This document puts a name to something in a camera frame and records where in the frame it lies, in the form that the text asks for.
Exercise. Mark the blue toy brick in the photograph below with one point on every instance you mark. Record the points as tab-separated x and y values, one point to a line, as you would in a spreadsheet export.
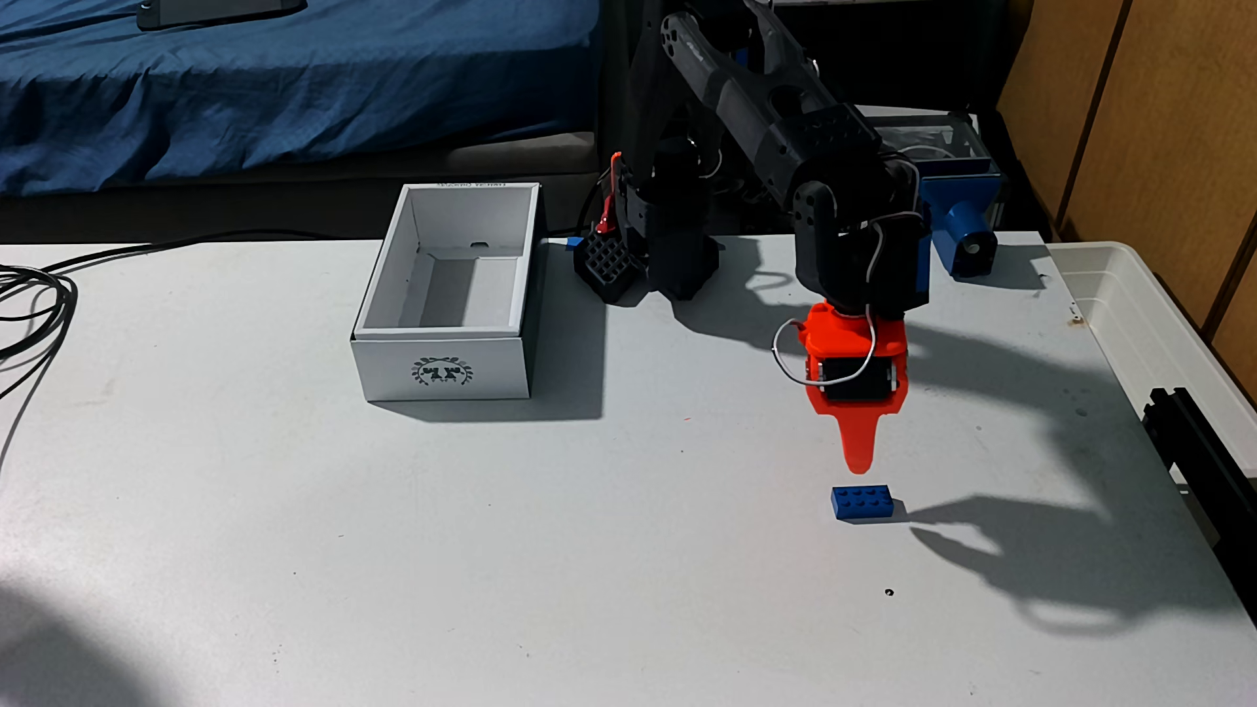
862	502

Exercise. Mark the white cardboard box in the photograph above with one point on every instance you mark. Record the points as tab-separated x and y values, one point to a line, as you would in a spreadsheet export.
442	368

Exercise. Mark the white plastic bin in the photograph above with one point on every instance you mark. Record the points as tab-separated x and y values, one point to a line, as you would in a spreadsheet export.
1129	314

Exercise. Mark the black aluminium extrusion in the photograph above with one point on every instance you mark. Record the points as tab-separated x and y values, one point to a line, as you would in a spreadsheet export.
1198	461

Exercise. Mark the wooden cabinet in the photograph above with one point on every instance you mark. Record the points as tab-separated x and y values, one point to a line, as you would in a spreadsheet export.
1159	118

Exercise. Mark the blue bed cover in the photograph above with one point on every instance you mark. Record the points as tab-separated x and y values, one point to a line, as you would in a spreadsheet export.
295	88

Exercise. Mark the dark flat device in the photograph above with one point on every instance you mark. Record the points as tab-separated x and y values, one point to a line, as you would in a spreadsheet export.
216	10

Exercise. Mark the blue printed clamp mount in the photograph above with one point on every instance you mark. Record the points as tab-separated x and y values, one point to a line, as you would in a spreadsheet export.
967	236

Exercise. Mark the clear black-framed enclosure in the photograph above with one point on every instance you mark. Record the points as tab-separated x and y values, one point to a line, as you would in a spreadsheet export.
943	133

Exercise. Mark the grey bed frame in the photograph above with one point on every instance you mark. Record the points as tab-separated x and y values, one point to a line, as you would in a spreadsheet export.
442	162

